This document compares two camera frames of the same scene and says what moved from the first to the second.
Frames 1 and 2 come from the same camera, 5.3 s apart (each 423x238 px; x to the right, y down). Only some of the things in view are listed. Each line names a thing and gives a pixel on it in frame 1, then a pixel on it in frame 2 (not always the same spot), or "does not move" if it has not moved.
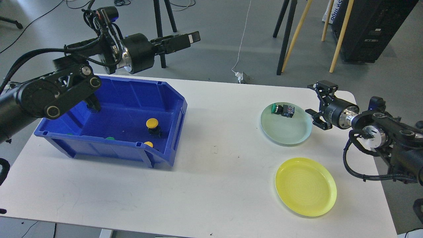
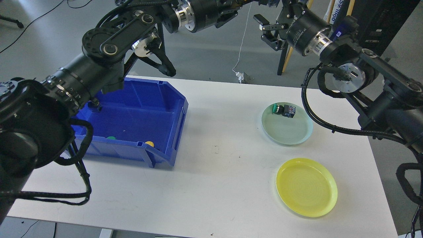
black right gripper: x=339 y=112 to x=298 y=23
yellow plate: x=306 y=186 does not move
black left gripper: x=138 y=52 to x=209 y=13
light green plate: x=283 y=130 does not move
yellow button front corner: x=149 y=143 does not move
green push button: x=286 y=110 does not move
